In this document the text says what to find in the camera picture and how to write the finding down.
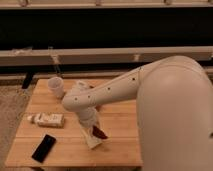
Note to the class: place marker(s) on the white labelled bottle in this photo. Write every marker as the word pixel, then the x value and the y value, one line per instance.
pixel 47 120

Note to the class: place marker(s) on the orange bowl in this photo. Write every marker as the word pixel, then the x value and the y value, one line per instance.
pixel 82 87

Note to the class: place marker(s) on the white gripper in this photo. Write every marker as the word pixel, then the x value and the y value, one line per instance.
pixel 88 118

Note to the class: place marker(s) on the black smartphone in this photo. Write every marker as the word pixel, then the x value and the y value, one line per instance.
pixel 44 148

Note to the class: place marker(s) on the white plastic cup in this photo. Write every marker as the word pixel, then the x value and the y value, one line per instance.
pixel 56 86

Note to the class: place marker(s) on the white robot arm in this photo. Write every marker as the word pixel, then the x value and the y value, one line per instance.
pixel 174 105

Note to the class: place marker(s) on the wooden cutting board table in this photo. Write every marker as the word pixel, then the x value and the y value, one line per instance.
pixel 118 121

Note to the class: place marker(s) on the black bracket foot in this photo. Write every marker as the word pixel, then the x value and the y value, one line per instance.
pixel 27 80

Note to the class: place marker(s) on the grey metal rail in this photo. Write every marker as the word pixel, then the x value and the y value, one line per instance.
pixel 100 55

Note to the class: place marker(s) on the white sponge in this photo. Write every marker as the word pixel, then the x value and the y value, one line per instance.
pixel 94 142

